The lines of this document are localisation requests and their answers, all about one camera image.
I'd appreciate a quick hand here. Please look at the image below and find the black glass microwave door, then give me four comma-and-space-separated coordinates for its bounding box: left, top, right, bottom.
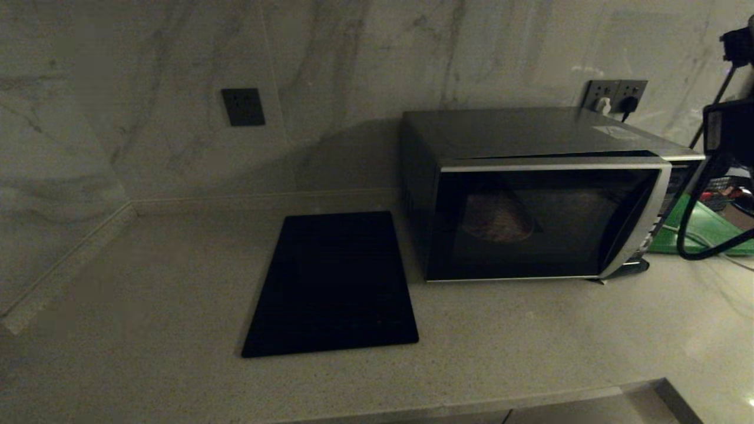
425, 156, 672, 282

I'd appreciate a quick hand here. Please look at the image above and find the black induction cooktop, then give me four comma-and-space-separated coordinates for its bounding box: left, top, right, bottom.
241, 211, 420, 359

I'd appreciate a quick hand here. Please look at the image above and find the green cutting board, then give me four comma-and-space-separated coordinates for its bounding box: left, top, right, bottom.
648, 194, 754, 256

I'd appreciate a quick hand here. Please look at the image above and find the black partition frame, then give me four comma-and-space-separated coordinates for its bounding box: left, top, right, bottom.
688, 65, 737, 198

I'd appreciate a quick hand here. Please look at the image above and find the dark single wall socket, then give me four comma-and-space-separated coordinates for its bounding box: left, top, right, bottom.
221, 88, 266, 127

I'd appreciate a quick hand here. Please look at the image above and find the silver black microwave oven body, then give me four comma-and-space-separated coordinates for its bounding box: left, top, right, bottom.
401, 107, 706, 280

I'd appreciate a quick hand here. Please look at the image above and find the grey wall socket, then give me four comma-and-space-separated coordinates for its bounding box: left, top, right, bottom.
584, 79, 622, 112
616, 79, 649, 114

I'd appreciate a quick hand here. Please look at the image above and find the purple plate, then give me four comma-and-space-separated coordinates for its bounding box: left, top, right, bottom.
461, 191, 537, 243

